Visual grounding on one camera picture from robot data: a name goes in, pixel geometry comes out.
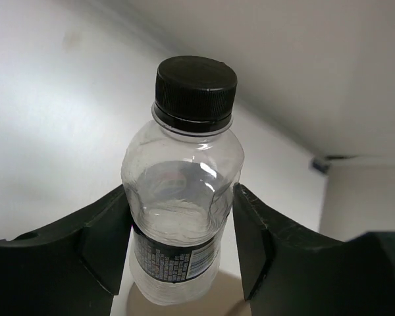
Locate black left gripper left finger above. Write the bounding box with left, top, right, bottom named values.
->
left=0, top=186, right=132, bottom=315

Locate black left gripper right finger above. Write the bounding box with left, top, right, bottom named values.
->
left=232, top=184, right=395, bottom=315

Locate brown cylindrical waste bin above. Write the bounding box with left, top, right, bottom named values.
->
left=126, top=269, right=251, bottom=316

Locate black label plastic bottle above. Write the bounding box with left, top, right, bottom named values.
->
left=121, top=56, right=244, bottom=305

